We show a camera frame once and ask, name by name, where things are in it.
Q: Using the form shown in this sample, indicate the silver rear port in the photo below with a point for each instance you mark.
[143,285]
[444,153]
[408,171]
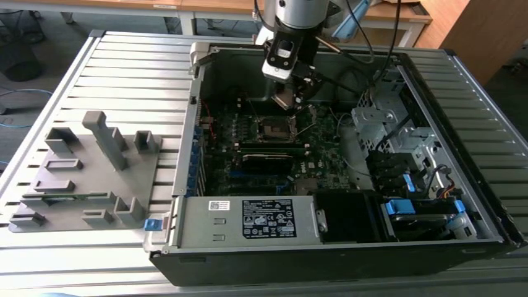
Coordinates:
[206,122]

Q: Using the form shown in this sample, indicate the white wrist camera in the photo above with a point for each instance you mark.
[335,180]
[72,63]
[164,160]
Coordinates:
[275,70]

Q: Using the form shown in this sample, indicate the black expansion card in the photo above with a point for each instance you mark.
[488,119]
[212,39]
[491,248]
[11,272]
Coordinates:
[268,165]

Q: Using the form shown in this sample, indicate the black power supply label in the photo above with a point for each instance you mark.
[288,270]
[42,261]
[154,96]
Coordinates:
[268,218]

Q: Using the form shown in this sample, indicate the grey parts rack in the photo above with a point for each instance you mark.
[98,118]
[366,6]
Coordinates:
[95,182]

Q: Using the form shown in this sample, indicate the blue case latch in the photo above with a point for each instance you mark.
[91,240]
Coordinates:
[152,225]

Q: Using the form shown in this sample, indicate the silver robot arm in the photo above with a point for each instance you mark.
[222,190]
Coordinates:
[296,14]

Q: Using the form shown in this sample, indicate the CPU socket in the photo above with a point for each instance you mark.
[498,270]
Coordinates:
[275,129]

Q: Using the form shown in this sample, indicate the green RAM stick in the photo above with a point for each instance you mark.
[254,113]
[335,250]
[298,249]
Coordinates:
[58,201]

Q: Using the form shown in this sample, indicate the black hard disk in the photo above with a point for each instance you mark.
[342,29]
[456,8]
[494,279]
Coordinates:
[420,226]

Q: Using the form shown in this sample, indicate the black waste bin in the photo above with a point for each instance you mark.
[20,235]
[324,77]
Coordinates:
[20,65]

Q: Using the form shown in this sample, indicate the CPU with silver top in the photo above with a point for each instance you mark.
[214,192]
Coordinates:
[283,102]

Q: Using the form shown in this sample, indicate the wooden cabinet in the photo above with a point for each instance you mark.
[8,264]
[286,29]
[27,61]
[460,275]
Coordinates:
[487,31]

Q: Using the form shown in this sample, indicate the black drive bay bracket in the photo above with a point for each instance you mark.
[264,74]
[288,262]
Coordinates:
[387,167]

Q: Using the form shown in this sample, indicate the black RAM slot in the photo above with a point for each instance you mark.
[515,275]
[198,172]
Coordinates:
[272,144]
[272,151]

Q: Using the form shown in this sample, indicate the black open PC case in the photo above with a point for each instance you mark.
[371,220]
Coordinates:
[288,269]

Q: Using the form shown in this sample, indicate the wooden top desk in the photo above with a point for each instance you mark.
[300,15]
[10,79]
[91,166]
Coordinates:
[412,15]
[103,3]

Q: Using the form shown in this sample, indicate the chipset heat sink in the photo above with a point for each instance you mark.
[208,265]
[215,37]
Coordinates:
[306,184]

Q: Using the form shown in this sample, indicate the grey power supply unit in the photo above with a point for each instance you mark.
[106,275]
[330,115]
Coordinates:
[198,222]

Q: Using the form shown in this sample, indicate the green motherboard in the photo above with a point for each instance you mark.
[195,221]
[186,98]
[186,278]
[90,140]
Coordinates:
[326,154]

